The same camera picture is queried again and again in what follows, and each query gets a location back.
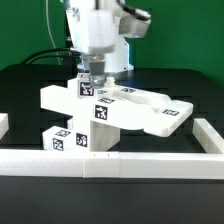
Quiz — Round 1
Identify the white chair seat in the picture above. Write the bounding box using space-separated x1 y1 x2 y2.
66 114 122 153

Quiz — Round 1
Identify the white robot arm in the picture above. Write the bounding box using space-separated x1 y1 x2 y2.
60 0 151 89

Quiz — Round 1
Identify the black cable thick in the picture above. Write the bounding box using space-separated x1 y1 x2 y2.
21 47 80 64

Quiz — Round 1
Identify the white thin cable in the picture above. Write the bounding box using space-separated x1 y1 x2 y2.
45 0 63 66

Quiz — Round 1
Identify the white U-shaped obstacle fence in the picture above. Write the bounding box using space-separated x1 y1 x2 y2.
0 118 224 180

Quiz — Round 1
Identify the white block at left edge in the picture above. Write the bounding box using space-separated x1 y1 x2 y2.
0 113 9 139

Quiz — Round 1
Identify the white chair back frame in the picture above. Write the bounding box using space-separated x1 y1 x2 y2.
40 77 193 137

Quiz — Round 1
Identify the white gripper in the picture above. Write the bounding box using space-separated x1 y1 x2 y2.
64 0 119 89

